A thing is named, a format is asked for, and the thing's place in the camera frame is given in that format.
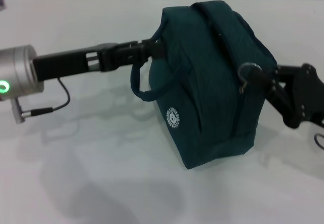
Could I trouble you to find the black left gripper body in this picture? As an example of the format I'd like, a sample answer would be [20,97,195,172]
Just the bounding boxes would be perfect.
[32,42,120,83]

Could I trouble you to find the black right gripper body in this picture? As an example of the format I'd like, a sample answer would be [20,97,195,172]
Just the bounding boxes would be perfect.
[264,62,324,129]

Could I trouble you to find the metal zipper pull ring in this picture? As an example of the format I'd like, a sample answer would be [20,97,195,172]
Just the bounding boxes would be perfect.
[238,62,263,94]

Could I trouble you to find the dark teal insulated lunch bag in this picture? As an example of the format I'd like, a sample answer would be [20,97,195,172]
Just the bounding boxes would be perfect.
[130,0,278,170]

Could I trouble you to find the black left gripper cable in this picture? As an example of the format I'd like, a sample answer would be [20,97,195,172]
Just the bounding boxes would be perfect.
[22,78,71,117]

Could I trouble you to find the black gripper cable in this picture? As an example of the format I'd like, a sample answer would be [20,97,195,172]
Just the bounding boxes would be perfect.
[22,78,71,117]
[313,132,324,150]

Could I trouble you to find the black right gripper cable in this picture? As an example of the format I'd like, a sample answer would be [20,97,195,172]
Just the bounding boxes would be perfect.
[313,132,324,150]

